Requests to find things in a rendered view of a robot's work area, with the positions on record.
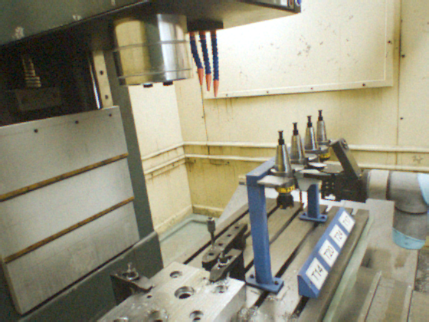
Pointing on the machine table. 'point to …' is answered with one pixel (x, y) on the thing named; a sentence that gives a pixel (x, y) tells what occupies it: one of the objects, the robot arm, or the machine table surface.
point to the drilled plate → (165, 284)
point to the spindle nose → (151, 49)
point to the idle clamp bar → (230, 238)
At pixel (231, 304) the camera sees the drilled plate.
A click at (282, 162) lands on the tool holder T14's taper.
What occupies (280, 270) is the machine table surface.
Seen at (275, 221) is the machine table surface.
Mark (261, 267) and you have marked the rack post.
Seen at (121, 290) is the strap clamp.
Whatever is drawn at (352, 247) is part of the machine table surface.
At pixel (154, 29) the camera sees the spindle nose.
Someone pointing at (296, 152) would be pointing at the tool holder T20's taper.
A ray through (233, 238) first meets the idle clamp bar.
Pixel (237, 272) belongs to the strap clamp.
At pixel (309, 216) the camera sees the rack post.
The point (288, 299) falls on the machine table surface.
